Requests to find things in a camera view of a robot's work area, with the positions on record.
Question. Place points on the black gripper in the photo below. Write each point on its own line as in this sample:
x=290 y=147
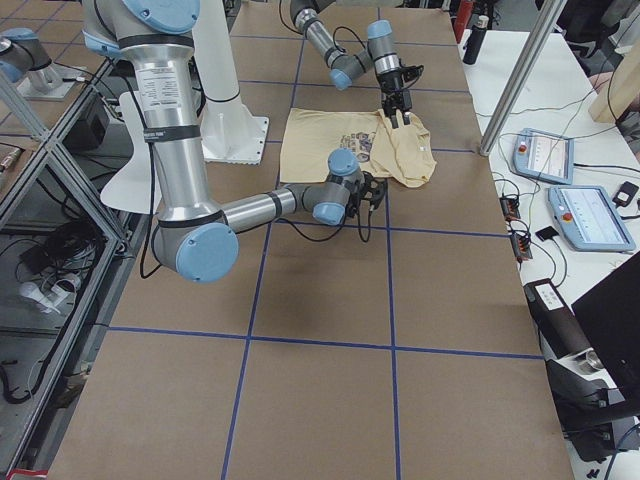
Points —
x=390 y=82
x=361 y=188

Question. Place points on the cream long-sleeve printed shirt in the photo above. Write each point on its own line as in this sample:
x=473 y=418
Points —
x=402 y=153

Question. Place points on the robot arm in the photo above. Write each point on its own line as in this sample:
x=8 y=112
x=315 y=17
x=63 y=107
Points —
x=189 y=103
x=378 y=53

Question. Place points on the black water bottle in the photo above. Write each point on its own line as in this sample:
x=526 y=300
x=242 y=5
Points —
x=475 y=40

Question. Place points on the red bottle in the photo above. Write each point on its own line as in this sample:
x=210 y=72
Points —
x=463 y=16

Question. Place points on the far blue teach pendant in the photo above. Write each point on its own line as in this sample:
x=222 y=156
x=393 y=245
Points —
x=544 y=156

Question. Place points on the blue teach pendant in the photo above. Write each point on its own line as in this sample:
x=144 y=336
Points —
x=588 y=219
x=544 y=156

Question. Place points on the near blue teach pendant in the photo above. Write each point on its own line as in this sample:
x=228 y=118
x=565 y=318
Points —
x=588 y=219

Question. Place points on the small black device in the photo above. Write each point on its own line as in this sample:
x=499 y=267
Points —
x=625 y=194

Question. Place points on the white plastic chair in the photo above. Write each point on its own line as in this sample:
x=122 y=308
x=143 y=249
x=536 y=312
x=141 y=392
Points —
x=129 y=189

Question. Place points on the black monitor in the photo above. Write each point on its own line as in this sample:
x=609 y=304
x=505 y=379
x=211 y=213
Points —
x=608 y=314

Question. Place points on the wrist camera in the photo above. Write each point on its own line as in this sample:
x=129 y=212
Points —
x=412 y=73

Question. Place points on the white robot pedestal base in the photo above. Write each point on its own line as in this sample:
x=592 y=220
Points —
x=230 y=133

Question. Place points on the aluminium frame post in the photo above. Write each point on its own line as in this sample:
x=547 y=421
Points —
x=530 y=52

